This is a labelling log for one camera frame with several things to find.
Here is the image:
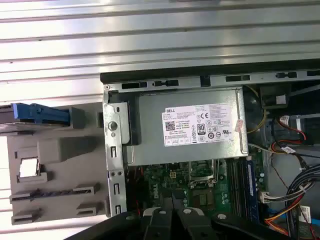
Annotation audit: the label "black PC case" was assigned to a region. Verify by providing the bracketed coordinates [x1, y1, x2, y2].
[99, 58, 320, 240]

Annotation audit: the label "silver CPU chip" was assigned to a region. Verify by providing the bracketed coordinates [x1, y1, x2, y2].
[19, 157, 40, 178]

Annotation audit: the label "green motherboard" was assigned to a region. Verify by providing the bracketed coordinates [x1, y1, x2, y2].
[126, 154, 269, 222]

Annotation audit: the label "black cable bundle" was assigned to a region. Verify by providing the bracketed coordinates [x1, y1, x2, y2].
[284, 162, 320, 201]

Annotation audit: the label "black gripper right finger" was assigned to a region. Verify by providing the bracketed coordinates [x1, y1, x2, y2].
[172, 191, 293, 240]

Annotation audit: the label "blue RAM stick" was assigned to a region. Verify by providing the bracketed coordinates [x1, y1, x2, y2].
[245, 159, 260, 224]

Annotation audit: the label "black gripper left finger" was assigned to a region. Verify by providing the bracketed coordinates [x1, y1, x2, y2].
[63, 191, 174, 240]

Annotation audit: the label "metal socket cover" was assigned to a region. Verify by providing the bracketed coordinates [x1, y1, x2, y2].
[187, 159, 218, 187]

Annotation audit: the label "black RAM slot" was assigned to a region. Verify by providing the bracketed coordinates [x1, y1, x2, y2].
[226, 159, 238, 213]
[234, 159, 247, 214]

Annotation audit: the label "grey parts rack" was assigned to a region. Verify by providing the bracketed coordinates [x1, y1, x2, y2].
[0, 104, 111, 226]

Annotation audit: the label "orange wires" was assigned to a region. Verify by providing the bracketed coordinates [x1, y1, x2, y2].
[263, 199, 320, 237]

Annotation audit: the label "metal drive cage blue latch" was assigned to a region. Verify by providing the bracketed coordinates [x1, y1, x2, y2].
[259, 83, 320, 156]

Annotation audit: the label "grey power supply unit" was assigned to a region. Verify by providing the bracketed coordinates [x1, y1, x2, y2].
[126, 86, 250, 167]

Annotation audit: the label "yellow wires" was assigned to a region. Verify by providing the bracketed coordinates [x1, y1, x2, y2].
[245, 85, 269, 136]

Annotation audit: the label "hard disk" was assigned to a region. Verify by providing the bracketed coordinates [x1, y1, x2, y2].
[0, 103, 70, 126]

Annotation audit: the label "CPU socket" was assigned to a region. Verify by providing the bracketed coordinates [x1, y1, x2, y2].
[192, 188, 215, 210]

